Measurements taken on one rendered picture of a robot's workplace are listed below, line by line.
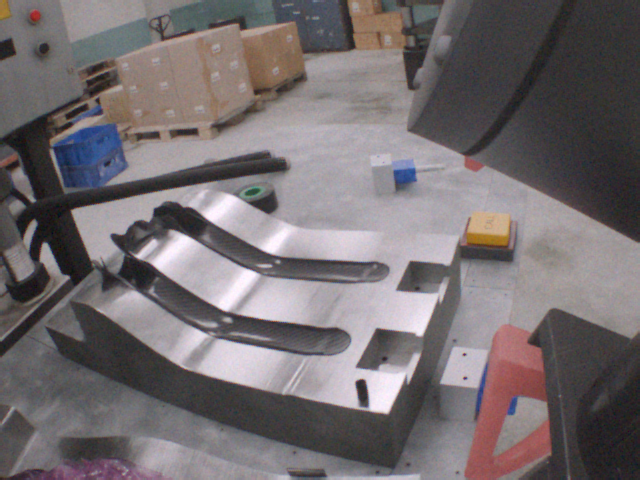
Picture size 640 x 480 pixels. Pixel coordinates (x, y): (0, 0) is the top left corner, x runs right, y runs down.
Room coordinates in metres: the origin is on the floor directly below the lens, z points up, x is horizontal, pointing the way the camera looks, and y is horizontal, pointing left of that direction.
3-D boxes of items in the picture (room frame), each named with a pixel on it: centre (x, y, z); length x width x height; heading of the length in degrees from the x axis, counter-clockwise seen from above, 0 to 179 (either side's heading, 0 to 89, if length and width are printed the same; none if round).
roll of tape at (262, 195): (0.82, 0.10, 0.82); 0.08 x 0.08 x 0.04
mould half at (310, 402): (0.48, 0.13, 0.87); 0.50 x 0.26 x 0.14; 60
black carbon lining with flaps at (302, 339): (0.46, 0.12, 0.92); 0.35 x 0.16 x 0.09; 60
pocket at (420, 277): (0.40, -0.09, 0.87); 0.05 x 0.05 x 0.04; 60
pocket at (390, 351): (0.31, -0.04, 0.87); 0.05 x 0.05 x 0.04; 60
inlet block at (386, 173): (0.80, -0.18, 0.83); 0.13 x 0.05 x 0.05; 81
